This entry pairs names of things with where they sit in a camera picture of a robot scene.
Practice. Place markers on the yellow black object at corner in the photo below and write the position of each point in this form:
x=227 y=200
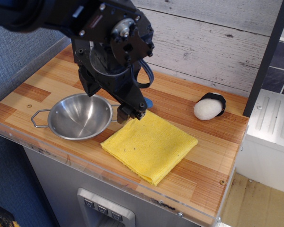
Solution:
x=7 y=219

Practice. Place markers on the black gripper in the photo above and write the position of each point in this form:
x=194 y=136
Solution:
x=122 y=37

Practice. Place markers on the dark vertical frame post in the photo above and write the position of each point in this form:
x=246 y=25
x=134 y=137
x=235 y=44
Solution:
x=265 y=63

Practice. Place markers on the silver dispenser button panel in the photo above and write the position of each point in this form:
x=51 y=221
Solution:
x=101 y=212

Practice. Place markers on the white and black plush toy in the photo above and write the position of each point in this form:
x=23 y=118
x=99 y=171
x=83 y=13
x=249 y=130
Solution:
x=211 y=105

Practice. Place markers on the blue handled metal spork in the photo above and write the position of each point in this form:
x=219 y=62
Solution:
x=148 y=102

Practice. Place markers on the grey toy fridge cabinet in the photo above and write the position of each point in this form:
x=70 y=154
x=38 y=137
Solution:
x=165 y=205

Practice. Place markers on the white ridged side unit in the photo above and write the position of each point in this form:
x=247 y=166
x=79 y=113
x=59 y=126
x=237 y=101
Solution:
x=261 y=157

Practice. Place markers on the yellow folded cloth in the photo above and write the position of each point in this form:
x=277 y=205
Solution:
x=150 y=147

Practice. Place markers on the stainless steel bowl with handles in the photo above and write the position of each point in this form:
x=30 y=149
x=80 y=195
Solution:
x=78 y=117

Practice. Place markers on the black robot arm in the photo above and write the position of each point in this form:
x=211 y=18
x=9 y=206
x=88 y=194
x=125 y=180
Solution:
x=28 y=15

